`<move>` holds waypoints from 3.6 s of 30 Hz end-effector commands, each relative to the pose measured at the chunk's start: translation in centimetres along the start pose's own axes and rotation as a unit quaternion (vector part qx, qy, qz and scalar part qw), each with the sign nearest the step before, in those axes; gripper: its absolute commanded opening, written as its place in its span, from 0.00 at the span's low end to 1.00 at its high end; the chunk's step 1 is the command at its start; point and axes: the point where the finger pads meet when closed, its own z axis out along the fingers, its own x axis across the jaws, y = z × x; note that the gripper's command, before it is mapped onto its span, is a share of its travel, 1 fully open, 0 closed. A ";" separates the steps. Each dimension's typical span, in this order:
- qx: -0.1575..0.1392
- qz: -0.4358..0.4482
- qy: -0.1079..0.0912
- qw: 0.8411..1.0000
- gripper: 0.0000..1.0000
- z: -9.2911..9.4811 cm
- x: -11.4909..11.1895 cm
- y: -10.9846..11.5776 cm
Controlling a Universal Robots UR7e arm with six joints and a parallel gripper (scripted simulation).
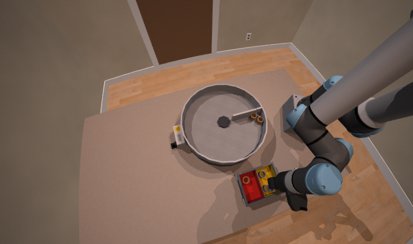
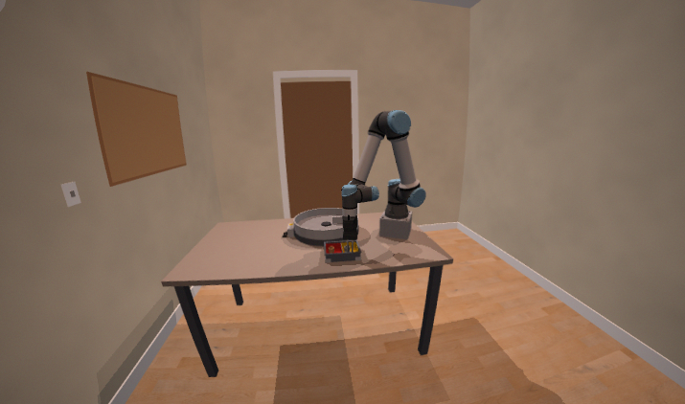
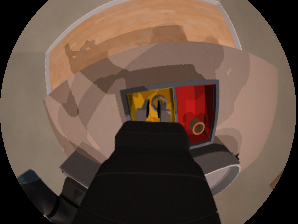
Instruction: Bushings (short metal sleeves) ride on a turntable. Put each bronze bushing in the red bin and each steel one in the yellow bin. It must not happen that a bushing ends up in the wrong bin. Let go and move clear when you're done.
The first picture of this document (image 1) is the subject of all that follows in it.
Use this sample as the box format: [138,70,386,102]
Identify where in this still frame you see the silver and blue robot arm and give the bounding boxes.
[286,9,413,196]

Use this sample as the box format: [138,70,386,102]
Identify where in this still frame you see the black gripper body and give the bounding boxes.
[267,167,307,212]

